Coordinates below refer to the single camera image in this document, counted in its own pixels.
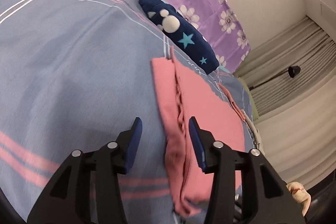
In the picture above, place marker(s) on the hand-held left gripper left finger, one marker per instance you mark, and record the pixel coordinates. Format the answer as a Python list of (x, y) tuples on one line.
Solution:
[(132, 145)]

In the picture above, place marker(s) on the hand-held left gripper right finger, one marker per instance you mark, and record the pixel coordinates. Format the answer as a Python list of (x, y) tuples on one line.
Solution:
[(197, 145)]

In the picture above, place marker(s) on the pink long-sleeve shirt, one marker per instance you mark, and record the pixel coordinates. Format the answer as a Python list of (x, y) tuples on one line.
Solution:
[(207, 98)]

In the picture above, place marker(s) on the person's right hand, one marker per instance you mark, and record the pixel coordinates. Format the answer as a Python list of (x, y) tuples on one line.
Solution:
[(299, 195)]

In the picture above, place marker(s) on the small pink garment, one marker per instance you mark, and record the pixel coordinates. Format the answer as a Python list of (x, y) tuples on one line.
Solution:
[(231, 99)]

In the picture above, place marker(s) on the white garment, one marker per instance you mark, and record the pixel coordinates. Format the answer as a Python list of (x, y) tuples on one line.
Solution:
[(252, 129)]

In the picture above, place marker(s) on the green pillow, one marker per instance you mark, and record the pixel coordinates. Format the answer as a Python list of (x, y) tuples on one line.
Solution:
[(250, 98)]

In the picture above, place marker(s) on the white curtain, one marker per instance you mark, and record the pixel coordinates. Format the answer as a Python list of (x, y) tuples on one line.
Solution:
[(294, 121)]

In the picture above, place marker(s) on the navy star print folded blanket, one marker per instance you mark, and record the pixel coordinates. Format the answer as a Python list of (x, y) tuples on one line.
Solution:
[(183, 35)]

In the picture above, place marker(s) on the black floor lamp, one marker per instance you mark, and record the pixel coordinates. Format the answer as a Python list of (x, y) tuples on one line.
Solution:
[(294, 71)]

